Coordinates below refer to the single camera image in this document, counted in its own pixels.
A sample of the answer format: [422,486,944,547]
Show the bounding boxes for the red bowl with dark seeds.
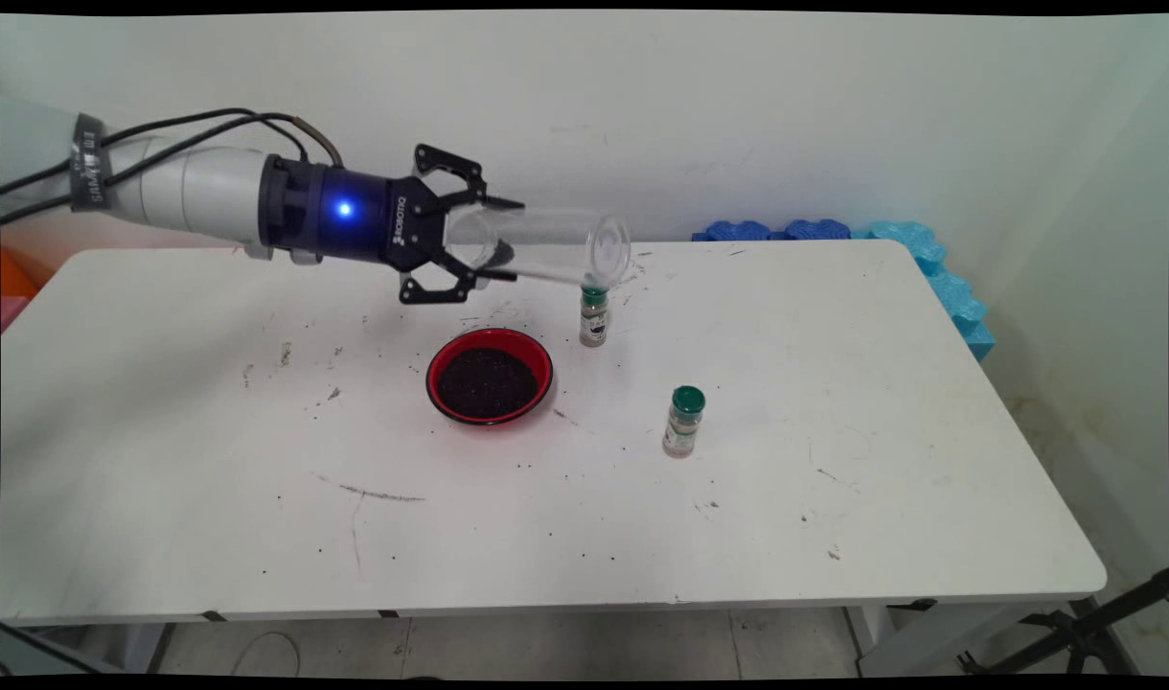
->
[425,328,554,426]

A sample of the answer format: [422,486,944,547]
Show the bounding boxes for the black tripod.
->
[958,567,1169,677]

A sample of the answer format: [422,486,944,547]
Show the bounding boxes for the clear plastic jar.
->
[446,206,633,289]

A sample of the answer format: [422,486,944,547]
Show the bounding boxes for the orange object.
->
[0,251,40,301]

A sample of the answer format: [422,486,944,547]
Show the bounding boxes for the black camera cable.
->
[0,107,310,198]

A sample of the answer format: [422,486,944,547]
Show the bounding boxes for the light blue foam mat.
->
[853,220,996,363]

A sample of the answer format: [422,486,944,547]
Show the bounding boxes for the grey velcro strap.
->
[69,113,115,213]

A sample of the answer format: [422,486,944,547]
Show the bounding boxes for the green lid spice jar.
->
[579,278,610,348]
[663,385,706,459]

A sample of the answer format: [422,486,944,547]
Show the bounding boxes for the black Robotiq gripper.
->
[258,144,526,306]

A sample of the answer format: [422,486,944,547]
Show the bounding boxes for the thin white cable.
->
[233,631,304,677]

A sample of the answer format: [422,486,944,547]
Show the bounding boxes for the white table leg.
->
[115,623,178,675]

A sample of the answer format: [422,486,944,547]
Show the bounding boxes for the white table leg frame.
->
[845,602,1103,677]

